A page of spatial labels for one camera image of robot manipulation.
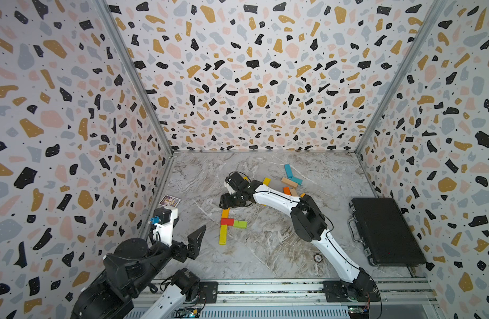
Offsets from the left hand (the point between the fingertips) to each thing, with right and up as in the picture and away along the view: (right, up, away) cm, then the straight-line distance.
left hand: (193, 222), depth 57 cm
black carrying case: (+73, -13, +26) cm, 78 cm away
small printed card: (-25, 0, +41) cm, 48 cm away
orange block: (+33, +4, +47) cm, 58 cm away
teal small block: (+40, +9, +52) cm, 66 cm away
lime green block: (+11, -10, +35) cm, 38 cm away
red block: (+4, -9, +36) cm, 37 cm away
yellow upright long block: (+23, +9, +51) cm, 56 cm away
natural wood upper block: (+35, +8, +50) cm, 62 cm away
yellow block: (+3, -14, +31) cm, 34 cm away
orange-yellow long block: (+3, -6, +37) cm, 38 cm away
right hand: (+2, -2, +38) cm, 39 cm away
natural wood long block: (+37, +3, +47) cm, 60 cm away
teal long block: (+36, +14, +56) cm, 69 cm away
